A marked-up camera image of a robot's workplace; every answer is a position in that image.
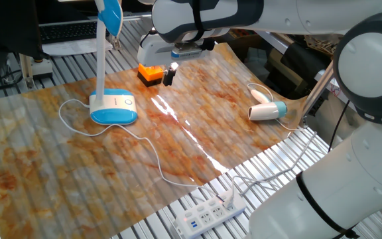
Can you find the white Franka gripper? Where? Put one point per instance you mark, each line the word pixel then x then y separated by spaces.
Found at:
pixel 151 49

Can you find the blue and white desk lamp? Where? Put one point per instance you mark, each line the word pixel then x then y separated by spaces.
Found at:
pixel 111 106

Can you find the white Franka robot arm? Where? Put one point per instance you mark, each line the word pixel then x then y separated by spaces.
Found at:
pixel 343 186

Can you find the orange box with red button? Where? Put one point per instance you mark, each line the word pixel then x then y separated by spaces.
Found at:
pixel 149 74

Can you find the white paper sheet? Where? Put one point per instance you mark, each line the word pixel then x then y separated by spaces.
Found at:
pixel 75 48

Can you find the white and teal hair dryer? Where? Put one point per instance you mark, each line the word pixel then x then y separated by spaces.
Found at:
pixel 265 111

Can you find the black computer keyboard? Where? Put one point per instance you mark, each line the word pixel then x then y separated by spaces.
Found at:
pixel 65 31

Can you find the black fabric cover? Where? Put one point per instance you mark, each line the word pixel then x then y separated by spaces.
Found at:
pixel 293 63

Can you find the orange marble pattern mat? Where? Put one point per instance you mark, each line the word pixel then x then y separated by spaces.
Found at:
pixel 78 186

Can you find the white power strip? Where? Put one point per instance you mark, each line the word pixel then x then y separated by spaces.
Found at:
pixel 207 217

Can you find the laser-cut wooden model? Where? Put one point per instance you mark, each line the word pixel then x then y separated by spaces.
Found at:
pixel 323 44

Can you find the black computer monitor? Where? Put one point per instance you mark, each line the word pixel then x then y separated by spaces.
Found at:
pixel 5 26

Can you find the grey metal shelf rail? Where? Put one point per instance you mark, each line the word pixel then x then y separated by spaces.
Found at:
pixel 274 41

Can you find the aluminium bracket post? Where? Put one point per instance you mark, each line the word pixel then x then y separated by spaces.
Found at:
pixel 40 68

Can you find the aluminium frame leg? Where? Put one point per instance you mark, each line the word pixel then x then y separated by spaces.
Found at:
pixel 317 89

